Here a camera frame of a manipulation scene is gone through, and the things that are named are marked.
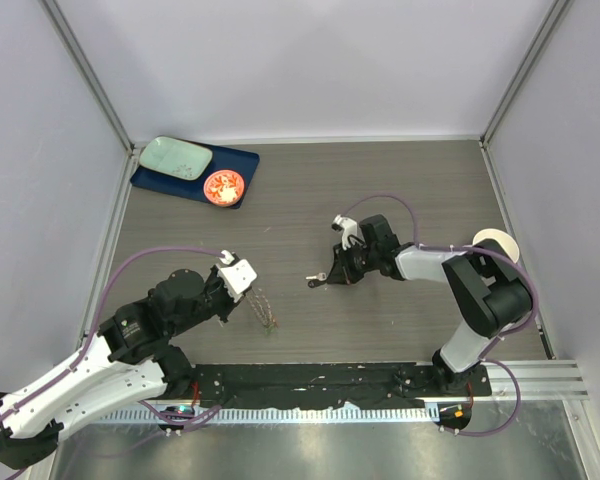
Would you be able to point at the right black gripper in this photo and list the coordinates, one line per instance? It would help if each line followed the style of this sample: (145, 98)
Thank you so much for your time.
(342, 272)

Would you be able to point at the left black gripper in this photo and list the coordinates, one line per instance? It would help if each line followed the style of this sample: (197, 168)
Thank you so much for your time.
(215, 277)

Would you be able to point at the large metal keyring with rings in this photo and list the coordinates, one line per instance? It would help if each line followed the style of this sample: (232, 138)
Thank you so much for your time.
(261, 307)

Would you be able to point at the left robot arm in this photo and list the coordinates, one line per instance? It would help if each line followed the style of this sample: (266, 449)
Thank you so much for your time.
(129, 359)

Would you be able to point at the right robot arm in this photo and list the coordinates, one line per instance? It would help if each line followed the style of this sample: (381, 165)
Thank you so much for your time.
(489, 288)

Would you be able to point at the red patterned small bowl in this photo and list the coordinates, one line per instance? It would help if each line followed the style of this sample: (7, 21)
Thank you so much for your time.
(224, 188)

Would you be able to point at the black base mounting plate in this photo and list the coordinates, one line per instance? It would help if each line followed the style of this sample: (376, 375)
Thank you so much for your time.
(319, 386)

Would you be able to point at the white brown bowl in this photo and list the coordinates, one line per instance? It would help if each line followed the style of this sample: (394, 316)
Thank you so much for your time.
(507, 243)

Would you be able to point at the dark blue tray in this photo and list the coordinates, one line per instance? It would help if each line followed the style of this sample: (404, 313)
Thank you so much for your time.
(228, 166)

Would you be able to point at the light green rectangular plate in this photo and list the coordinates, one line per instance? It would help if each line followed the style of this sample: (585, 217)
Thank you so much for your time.
(175, 158)

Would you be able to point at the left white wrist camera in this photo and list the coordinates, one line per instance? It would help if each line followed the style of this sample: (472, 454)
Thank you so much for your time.
(237, 274)

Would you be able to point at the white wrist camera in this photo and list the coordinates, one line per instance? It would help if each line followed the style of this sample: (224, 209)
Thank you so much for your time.
(348, 229)
(237, 274)

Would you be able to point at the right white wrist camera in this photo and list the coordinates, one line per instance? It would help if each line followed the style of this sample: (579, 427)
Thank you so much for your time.
(348, 229)

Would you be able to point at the slotted cable duct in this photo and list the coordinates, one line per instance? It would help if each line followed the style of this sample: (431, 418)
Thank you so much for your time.
(348, 414)

